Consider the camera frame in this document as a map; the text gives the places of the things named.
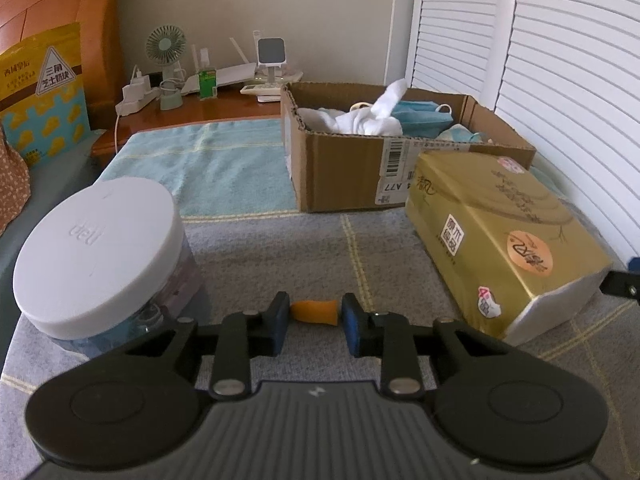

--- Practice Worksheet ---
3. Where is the gold tissue pack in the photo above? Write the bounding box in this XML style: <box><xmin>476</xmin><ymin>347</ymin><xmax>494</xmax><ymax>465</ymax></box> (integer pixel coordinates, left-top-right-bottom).
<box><xmin>404</xmin><ymin>151</ymin><xmax>614</xmax><ymax>347</ymax></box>

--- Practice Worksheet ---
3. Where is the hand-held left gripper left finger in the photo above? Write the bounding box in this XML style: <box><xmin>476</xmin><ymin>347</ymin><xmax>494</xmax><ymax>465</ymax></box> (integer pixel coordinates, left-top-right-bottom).
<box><xmin>132</xmin><ymin>291</ymin><xmax>292</xmax><ymax>397</ymax></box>

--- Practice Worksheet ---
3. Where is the white louvered door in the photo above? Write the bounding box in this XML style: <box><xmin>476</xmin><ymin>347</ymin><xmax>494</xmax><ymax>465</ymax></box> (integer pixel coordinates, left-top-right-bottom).
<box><xmin>494</xmin><ymin>0</ymin><xmax>640</xmax><ymax>262</ymax></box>
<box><xmin>409</xmin><ymin>0</ymin><xmax>522</xmax><ymax>112</ymax></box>

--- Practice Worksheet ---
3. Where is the brown dotted cloth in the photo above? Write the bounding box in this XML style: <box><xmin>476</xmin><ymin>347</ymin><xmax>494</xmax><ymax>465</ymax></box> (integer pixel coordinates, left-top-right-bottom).
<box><xmin>0</xmin><ymin>124</ymin><xmax>32</xmax><ymax>239</ymax></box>

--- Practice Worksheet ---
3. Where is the wooden nightstand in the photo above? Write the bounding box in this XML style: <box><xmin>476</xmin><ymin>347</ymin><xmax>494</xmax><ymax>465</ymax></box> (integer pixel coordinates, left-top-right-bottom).
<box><xmin>92</xmin><ymin>77</ymin><xmax>302</xmax><ymax>169</ymax></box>

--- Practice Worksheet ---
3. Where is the small green desk fan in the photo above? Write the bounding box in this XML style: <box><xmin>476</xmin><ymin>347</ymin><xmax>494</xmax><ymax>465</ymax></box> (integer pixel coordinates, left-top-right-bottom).
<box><xmin>145</xmin><ymin>27</ymin><xmax>187</xmax><ymax>111</ymax></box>

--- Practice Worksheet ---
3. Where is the white phone stand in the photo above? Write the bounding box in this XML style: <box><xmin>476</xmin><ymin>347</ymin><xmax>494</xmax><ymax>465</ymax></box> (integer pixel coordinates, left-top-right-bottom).
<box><xmin>256</xmin><ymin>36</ymin><xmax>289</xmax><ymax>84</ymax></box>

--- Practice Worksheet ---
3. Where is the white remote control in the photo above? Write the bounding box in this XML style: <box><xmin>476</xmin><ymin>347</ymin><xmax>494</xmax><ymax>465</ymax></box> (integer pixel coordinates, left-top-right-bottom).
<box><xmin>240</xmin><ymin>82</ymin><xmax>284</xmax><ymax>104</ymax></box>

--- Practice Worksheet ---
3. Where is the white charger plug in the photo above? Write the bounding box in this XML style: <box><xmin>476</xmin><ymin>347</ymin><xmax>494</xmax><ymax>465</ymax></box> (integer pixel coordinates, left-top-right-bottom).
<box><xmin>128</xmin><ymin>65</ymin><xmax>151</xmax><ymax>96</ymax></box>

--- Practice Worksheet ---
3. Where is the white towel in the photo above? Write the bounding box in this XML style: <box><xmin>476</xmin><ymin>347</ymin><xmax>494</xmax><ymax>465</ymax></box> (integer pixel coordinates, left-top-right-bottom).
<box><xmin>302</xmin><ymin>79</ymin><xmax>407</xmax><ymax>136</ymax></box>

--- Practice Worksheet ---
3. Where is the cardboard box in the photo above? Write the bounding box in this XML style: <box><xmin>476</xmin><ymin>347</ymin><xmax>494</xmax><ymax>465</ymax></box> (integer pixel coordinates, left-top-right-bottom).
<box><xmin>280</xmin><ymin>81</ymin><xmax>537</xmax><ymax>214</ymax></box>

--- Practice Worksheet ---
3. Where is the light blue towel blanket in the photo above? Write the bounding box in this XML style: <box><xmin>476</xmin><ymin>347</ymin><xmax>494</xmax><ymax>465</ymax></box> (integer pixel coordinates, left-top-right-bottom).
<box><xmin>99</xmin><ymin>118</ymin><xmax>302</xmax><ymax>219</ymax></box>

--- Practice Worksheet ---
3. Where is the wooden headboard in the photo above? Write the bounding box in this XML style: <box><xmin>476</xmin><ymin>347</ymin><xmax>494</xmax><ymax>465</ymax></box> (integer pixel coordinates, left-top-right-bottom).
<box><xmin>0</xmin><ymin>0</ymin><xmax>132</xmax><ymax>137</ymax></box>

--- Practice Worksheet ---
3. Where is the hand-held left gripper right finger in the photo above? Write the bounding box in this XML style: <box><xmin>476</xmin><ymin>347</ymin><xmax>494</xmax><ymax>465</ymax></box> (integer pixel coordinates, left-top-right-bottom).
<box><xmin>341</xmin><ymin>292</ymin><xmax>506</xmax><ymax>396</ymax></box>

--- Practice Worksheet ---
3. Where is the yellow snack bag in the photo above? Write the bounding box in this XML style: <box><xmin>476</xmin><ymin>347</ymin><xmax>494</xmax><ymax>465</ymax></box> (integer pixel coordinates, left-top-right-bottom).
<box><xmin>0</xmin><ymin>22</ymin><xmax>92</xmax><ymax>169</ymax></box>

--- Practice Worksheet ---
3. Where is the grey plaid bedsheet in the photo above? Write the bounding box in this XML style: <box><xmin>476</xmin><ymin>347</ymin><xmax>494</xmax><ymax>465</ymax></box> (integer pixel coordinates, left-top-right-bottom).
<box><xmin>0</xmin><ymin>150</ymin><xmax>640</xmax><ymax>461</ymax></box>

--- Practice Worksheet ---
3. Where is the spray bottle with green label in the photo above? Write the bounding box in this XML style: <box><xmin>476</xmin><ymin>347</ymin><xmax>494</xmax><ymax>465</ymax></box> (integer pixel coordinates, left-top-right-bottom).
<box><xmin>198</xmin><ymin>47</ymin><xmax>218</xmax><ymax>100</ymax></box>

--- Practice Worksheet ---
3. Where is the stack of blue face masks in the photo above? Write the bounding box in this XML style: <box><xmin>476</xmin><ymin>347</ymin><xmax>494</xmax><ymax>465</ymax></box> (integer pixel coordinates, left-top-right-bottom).
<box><xmin>392</xmin><ymin>99</ymin><xmax>455</xmax><ymax>139</ymax></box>

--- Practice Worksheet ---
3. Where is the orange finger cot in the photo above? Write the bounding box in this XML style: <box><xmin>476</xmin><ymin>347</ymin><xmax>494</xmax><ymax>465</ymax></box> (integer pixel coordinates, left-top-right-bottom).
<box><xmin>290</xmin><ymin>299</ymin><xmax>344</xmax><ymax>328</ymax></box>

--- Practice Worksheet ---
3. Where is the clear jar with white lid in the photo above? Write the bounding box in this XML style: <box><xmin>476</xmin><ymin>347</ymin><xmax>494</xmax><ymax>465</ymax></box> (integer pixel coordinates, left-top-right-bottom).
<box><xmin>12</xmin><ymin>177</ymin><xmax>206</xmax><ymax>361</ymax></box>

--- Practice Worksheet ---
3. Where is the white power strip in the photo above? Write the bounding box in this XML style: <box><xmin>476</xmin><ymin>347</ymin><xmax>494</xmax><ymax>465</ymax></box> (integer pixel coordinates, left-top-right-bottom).
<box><xmin>115</xmin><ymin>87</ymin><xmax>161</xmax><ymax>115</ymax></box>

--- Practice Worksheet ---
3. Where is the white router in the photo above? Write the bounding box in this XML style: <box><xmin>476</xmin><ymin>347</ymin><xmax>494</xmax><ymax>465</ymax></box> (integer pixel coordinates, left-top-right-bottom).
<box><xmin>180</xmin><ymin>37</ymin><xmax>304</xmax><ymax>96</ymax></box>

